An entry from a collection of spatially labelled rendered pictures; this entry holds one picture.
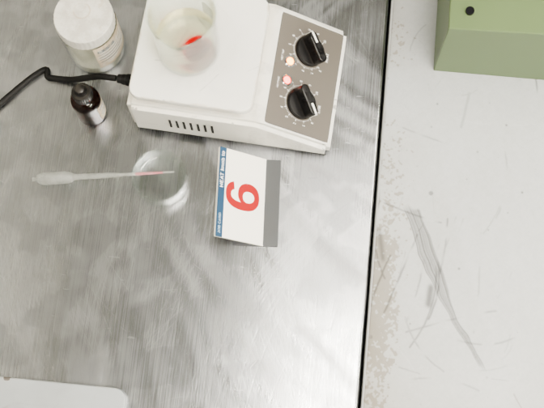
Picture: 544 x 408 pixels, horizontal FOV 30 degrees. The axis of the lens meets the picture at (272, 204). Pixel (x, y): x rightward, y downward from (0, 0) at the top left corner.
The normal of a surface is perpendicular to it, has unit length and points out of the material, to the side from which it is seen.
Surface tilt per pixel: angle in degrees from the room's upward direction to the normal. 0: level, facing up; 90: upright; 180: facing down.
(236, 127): 90
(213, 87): 0
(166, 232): 0
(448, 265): 0
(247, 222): 40
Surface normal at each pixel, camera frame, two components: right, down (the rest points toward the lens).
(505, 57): -0.10, 0.96
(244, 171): 0.63, -0.18
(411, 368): -0.01, -0.25
